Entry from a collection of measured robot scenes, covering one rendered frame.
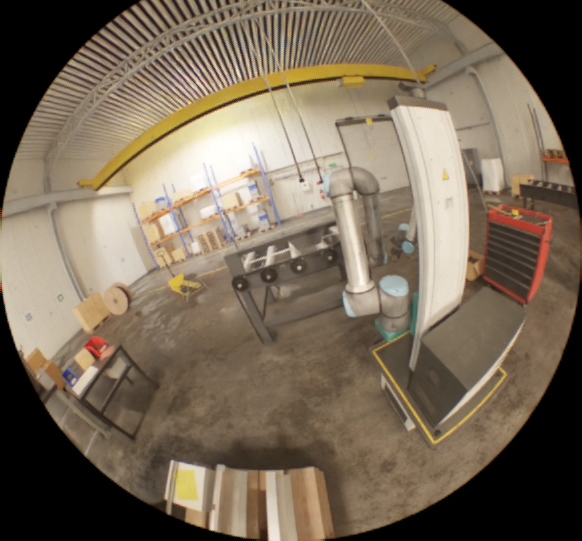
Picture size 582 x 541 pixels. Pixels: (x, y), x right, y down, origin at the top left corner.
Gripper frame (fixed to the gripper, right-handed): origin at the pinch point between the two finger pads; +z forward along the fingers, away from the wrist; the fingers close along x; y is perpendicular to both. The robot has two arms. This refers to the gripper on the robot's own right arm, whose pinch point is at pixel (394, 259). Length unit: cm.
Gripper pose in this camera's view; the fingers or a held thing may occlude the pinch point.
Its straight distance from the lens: 169.6
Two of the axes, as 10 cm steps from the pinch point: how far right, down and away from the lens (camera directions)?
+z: 0.6, 7.8, 6.3
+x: 9.4, -2.6, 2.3
